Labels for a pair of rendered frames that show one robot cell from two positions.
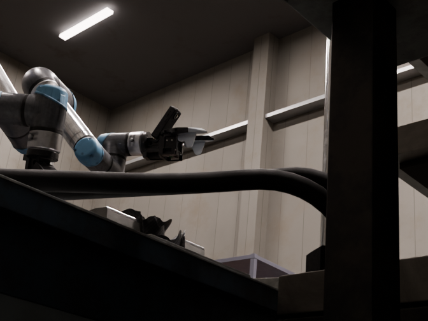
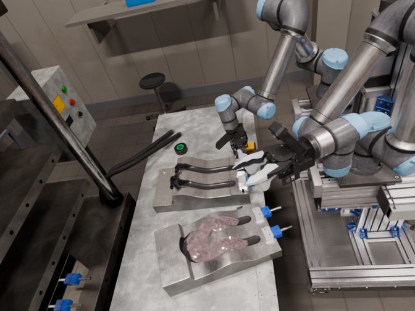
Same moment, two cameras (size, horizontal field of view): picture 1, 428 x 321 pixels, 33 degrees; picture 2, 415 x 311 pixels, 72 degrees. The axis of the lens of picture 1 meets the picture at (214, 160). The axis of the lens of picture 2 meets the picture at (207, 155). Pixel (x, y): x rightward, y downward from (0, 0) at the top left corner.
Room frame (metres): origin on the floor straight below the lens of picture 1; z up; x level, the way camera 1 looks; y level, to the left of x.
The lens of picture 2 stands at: (2.30, -0.27, 1.99)
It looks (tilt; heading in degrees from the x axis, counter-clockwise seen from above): 44 degrees down; 150
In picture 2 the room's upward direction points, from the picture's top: 17 degrees counter-clockwise
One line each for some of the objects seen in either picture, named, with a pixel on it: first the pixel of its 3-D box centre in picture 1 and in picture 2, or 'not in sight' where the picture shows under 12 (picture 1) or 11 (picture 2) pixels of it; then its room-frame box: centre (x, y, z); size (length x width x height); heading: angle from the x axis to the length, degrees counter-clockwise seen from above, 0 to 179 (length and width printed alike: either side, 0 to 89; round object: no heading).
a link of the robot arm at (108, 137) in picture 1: (115, 145); (342, 132); (2.04, 0.31, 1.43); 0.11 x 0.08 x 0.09; 70
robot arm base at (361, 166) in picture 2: not in sight; (363, 153); (2.00, 0.60, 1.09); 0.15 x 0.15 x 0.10
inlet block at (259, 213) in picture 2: not in sight; (267, 211); (1.78, 0.26, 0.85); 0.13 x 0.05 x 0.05; 63
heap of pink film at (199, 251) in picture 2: not in sight; (213, 237); (1.71, 0.00, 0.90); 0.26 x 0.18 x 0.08; 63
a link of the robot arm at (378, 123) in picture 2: not in sight; (370, 132); (2.01, 0.60, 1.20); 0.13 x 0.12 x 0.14; 160
